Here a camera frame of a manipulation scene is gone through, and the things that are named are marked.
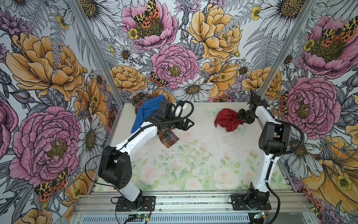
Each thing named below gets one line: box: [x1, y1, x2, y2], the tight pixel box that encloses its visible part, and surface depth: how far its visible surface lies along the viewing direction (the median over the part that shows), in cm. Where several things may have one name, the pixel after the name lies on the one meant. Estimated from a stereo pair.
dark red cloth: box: [213, 108, 244, 133], surface depth 104 cm
